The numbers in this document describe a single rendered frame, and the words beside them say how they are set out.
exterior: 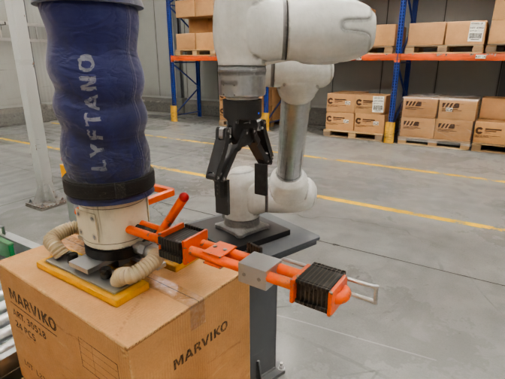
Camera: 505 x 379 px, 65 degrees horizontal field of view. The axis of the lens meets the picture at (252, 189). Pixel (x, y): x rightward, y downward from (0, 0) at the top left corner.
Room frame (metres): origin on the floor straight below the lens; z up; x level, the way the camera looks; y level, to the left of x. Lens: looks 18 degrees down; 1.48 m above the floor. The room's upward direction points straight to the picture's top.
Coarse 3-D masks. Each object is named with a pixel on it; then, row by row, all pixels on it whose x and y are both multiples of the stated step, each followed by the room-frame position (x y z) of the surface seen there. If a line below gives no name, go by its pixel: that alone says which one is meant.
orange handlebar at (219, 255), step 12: (168, 192) 1.20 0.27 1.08; (132, 228) 0.91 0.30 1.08; (156, 228) 0.92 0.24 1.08; (156, 240) 0.86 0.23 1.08; (204, 240) 0.84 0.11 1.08; (192, 252) 0.79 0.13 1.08; (204, 252) 0.77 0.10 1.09; (216, 252) 0.77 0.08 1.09; (228, 252) 0.78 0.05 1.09; (240, 252) 0.78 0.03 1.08; (216, 264) 0.76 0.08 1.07; (228, 264) 0.74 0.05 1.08; (276, 276) 0.68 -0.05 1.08; (288, 276) 0.71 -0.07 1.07; (288, 288) 0.66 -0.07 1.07; (348, 288) 0.64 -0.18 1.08; (336, 300) 0.61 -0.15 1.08; (348, 300) 0.62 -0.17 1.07
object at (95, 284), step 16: (48, 256) 0.99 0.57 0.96; (64, 256) 0.98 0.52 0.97; (48, 272) 0.93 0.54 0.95; (64, 272) 0.90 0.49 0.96; (80, 272) 0.90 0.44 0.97; (96, 272) 0.90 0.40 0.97; (112, 272) 0.90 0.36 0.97; (80, 288) 0.85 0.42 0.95; (96, 288) 0.83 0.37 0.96; (112, 288) 0.82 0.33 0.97; (128, 288) 0.83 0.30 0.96; (144, 288) 0.84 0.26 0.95; (112, 304) 0.78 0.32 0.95
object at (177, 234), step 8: (160, 232) 0.84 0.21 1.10; (168, 232) 0.86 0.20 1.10; (176, 232) 0.87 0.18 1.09; (184, 232) 0.87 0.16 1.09; (192, 232) 0.87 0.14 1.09; (200, 232) 0.84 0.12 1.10; (160, 240) 0.82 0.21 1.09; (168, 240) 0.81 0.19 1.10; (176, 240) 0.83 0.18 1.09; (184, 240) 0.80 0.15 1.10; (192, 240) 0.82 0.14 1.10; (200, 240) 0.84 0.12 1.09; (160, 248) 0.84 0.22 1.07; (168, 248) 0.82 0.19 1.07; (176, 248) 0.80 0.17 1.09; (184, 248) 0.79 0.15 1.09; (160, 256) 0.83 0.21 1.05; (168, 256) 0.81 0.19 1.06; (176, 256) 0.80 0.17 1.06; (184, 256) 0.79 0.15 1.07; (192, 256) 0.81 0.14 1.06; (184, 264) 0.80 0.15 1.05
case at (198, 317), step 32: (32, 256) 1.03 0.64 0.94; (32, 288) 0.87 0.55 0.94; (64, 288) 0.86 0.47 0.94; (160, 288) 0.86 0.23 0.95; (192, 288) 0.86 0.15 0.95; (224, 288) 0.88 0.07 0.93; (32, 320) 0.90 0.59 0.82; (64, 320) 0.79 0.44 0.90; (96, 320) 0.73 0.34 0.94; (128, 320) 0.73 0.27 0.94; (160, 320) 0.73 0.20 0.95; (192, 320) 0.78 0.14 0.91; (224, 320) 0.87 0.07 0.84; (32, 352) 0.92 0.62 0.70; (64, 352) 0.81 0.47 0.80; (96, 352) 0.71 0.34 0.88; (128, 352) 0.64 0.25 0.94; (160, 352) 0.71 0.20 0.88; (192, 352) 0.78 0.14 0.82; (224, 352) 0.87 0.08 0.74
